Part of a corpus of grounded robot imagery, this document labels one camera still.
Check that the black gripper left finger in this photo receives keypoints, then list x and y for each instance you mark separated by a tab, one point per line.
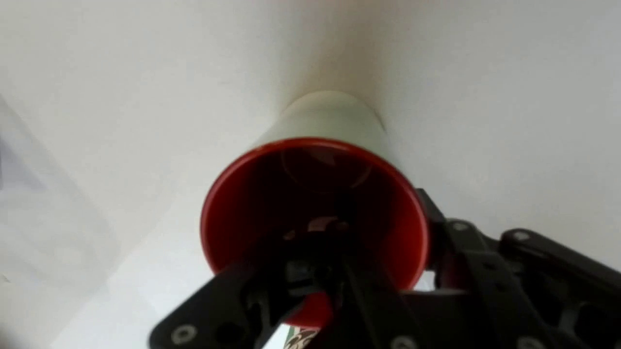
345	258

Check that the white mug red interior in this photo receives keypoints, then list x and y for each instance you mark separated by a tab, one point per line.
272	200

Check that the clear plastic bag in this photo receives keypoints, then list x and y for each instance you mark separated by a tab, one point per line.
45	194

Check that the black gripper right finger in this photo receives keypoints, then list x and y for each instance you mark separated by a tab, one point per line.
516	283

